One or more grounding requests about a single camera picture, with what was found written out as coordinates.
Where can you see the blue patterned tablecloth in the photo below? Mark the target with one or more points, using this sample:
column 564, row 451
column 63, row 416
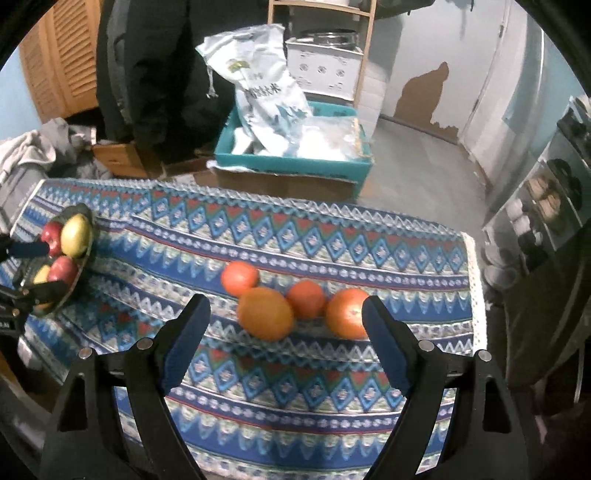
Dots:
column 286, row 230

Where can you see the white door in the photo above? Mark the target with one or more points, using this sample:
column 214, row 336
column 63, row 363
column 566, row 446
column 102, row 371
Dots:
column 485, row 69

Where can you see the wooden louvered wardrobe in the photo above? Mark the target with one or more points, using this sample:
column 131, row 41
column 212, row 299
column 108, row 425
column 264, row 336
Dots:
column 60, row 55

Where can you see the black hooded jacket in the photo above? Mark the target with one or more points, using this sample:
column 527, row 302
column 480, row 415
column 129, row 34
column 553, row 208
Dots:
column 152, row 78

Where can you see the small tangerine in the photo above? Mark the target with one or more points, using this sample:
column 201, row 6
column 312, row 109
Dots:
column 307, row 300
column 239, row 278

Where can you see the white printed rice bag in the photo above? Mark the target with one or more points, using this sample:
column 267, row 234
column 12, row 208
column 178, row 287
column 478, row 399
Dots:
column 263, row 87

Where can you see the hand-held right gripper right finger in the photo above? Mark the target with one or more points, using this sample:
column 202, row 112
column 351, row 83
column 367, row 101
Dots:
column 385, row 346

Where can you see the red apple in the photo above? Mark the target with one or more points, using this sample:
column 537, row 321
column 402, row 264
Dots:
column 63, row 270
column 51, row 234

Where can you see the group of assorted shoes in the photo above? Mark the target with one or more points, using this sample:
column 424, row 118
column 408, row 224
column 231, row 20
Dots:
column 547, row 203

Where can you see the white perforated basket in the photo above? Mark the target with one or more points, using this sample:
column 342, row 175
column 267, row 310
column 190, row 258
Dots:
column 323, row 69

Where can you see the black hanging bag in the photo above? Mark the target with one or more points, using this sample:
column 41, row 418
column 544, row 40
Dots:
column 401, row 5

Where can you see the clear plastic bags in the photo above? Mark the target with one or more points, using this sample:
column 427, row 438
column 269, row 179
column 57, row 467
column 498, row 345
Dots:
column 330, row 141

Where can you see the shoe rack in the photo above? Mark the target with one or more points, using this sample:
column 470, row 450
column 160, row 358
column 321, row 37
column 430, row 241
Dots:
column 554, row 175

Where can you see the large orange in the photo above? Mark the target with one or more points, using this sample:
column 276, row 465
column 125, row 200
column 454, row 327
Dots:
column 266, row 314
column 348, row 314

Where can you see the wooden shelf rack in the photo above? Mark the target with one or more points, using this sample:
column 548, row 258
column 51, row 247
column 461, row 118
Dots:
column 364, row 55

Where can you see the teal plastic crate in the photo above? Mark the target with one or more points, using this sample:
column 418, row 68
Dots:
column 286, row 164

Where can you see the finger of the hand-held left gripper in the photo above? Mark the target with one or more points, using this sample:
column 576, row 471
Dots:
column 44, row 290
column 27, row 249

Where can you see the wooden drawer box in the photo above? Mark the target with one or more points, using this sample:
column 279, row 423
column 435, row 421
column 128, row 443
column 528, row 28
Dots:
column 122, row 159

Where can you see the grey metal panel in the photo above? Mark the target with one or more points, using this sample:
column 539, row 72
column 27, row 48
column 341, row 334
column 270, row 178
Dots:
column 526, row 115

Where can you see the grey fabric bag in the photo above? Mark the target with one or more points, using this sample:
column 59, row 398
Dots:
column 18, row 189

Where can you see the steel pot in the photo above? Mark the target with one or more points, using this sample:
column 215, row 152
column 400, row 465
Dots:
column 328, row 39

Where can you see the grey sweatshirt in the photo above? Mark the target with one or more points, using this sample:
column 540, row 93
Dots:
column 69, row 138

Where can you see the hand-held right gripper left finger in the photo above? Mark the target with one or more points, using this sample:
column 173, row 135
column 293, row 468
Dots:
column 184, row 346

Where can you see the yellow-orange mango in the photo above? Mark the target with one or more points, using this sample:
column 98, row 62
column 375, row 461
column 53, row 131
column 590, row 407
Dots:
column 40, row 275

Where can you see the clear glass bowl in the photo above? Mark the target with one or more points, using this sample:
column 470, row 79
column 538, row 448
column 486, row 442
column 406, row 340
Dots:
column 81, row 272

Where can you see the cardboard box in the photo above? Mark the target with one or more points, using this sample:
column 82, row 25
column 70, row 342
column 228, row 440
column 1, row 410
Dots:
column 277, row 184

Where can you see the yellow-green mango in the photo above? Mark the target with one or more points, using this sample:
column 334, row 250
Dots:
column 76, row 235

